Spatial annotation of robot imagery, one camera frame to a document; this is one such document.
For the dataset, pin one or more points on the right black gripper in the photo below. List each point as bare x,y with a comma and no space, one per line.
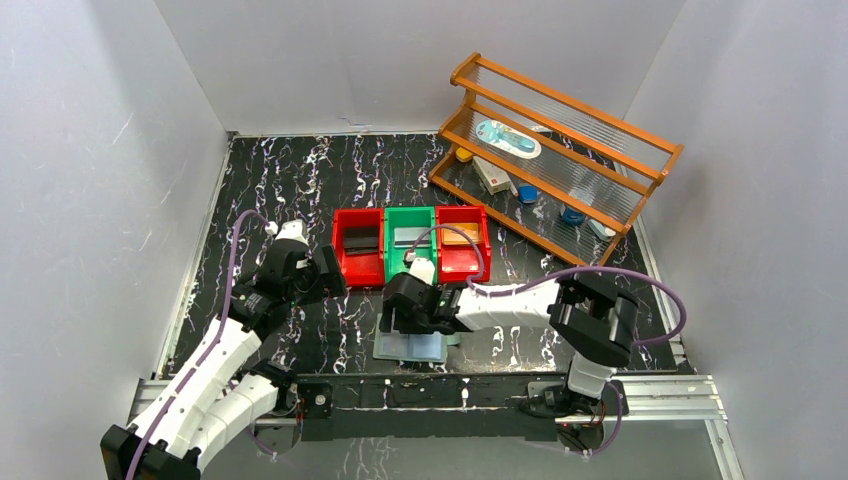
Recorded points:
398,304

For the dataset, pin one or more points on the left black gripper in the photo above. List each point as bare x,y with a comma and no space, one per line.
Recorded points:
328,271

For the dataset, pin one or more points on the red bin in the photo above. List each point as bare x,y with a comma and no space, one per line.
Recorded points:
359,271
457,259

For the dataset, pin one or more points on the green card holder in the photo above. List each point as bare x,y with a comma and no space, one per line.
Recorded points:
426,348

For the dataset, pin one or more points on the white VIP card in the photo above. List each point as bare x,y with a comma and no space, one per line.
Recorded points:
410,235

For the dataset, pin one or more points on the green bin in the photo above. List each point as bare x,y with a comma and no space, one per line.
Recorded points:
394,217

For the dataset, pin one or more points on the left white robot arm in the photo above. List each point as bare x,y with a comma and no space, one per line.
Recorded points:
215,397

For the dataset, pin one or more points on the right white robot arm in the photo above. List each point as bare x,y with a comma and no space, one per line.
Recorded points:
593,315

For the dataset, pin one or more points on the black card in bin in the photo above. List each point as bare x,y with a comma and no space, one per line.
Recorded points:
361,240

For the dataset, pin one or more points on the orange card in bin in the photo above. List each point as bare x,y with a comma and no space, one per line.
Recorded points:
463,233

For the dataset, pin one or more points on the white small box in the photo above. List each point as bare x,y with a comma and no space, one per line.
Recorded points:
494,179

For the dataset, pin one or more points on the yellow round item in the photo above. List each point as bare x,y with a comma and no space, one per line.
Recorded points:
463,156

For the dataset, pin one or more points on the blue round item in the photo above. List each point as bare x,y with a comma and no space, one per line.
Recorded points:
527,194

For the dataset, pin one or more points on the dark blue round container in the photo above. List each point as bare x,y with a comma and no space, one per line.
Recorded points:
571,216

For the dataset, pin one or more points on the light blue small item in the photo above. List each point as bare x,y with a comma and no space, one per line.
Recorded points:
601,231

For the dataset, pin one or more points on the orange wooden shelf rack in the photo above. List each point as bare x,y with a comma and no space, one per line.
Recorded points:
598,164

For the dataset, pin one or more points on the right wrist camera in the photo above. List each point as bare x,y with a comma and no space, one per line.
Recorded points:
423,269

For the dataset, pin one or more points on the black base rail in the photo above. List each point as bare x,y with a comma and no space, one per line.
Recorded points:
531,406

